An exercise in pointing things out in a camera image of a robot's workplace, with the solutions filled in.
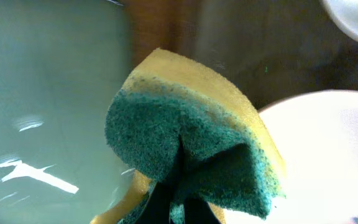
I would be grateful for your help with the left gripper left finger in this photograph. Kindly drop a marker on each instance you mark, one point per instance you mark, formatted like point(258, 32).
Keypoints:
point(157, 208)

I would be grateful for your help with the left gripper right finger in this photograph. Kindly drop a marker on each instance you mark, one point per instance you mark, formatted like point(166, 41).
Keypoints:
point(198, 212)

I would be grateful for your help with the green and yellow sponge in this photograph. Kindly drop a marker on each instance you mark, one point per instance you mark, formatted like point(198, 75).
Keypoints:
point(178, 122)

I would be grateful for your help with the small green water tray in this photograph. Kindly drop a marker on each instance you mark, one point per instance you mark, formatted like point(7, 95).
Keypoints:
point(61, 63)

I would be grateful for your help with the large brown serving tray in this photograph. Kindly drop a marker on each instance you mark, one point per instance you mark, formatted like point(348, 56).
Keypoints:
point(270, 50)

